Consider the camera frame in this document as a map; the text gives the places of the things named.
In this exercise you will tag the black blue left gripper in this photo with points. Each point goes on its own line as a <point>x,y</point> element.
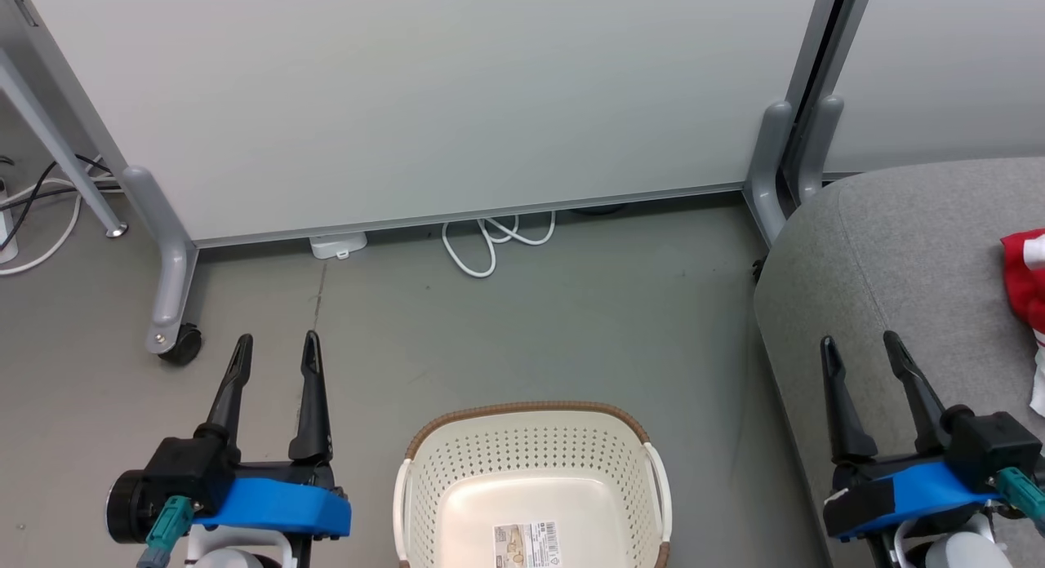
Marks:
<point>277,507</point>

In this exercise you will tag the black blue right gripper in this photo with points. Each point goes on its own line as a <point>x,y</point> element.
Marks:
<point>906,490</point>

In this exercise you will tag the red white jersey clothing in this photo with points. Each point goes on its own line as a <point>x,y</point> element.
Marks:
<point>1024,282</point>

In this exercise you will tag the cream perforated laundry basket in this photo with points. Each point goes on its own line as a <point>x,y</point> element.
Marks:
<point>531,486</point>

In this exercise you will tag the black caster wheel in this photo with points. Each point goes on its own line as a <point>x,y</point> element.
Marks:
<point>184,346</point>

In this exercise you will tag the grey fabric sofa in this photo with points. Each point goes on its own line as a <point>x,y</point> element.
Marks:
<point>898,266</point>

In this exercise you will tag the small white power adapter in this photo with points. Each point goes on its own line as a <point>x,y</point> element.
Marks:
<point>337,244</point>

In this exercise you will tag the printed paper label sticker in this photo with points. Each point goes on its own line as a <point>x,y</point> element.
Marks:
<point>526,545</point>

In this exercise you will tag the white power strip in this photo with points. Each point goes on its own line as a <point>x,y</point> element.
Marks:
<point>6,225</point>

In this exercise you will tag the grey metal table leg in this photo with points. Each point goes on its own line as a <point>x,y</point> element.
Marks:
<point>57,144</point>

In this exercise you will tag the wide white room divider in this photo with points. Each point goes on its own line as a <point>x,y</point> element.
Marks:
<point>408,95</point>

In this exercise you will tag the narrow white room divider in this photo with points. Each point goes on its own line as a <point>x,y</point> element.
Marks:
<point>939,70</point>

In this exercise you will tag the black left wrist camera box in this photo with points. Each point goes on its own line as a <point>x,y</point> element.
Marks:
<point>192,470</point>

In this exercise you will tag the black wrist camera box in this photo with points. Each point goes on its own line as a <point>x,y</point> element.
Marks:
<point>992,441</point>
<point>192,470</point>

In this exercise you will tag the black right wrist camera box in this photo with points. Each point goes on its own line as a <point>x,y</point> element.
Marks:
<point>992,441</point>

